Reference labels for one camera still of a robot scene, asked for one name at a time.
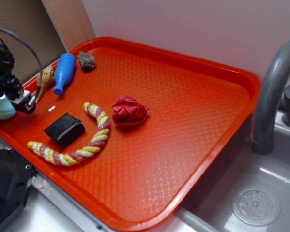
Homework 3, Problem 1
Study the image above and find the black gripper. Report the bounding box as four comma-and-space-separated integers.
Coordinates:
0, 38, 36, 114

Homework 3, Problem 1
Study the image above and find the green textured ball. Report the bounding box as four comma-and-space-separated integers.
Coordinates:
0, 98, 16, 120

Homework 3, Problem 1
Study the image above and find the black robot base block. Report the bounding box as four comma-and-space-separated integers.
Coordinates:
0, 147, 35, 231

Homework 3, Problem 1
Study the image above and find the red crumpled paper ball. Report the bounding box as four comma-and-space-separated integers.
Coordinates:
111, 95, 149, 127

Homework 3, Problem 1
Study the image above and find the tan spiral seashell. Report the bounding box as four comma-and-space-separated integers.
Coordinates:
36, 66, 55, 103

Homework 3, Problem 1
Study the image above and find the black folded pouch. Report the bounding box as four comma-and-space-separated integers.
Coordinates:
44, 113, 85, 148

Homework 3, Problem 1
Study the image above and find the blue plastic bottle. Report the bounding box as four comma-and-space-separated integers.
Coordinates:
53, 53, 76, 96

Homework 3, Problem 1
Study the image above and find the grey brown rock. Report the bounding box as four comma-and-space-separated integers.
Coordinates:
77, 51, 95, 70

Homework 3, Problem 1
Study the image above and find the brown cardboard panel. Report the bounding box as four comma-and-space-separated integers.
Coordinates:
0, 0, 96, 109

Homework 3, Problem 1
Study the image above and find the orange plastic tray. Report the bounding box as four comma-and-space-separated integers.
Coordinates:
0, 37, 260, 232

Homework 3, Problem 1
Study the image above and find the grey curved faucet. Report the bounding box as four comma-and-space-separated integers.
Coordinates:
251, 41, 290, 155

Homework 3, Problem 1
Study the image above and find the grey sink basin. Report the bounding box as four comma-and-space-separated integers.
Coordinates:
173, 113, 290, 232

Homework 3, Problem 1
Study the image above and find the round sink drain cover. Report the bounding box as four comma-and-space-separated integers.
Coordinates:
231, 185, 281, 227

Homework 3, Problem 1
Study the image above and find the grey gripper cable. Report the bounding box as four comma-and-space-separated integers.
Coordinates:
0, 24, 43, 104

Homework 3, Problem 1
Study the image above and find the multicolour braided rope toy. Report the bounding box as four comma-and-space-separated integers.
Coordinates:
27, 102, 110, 167

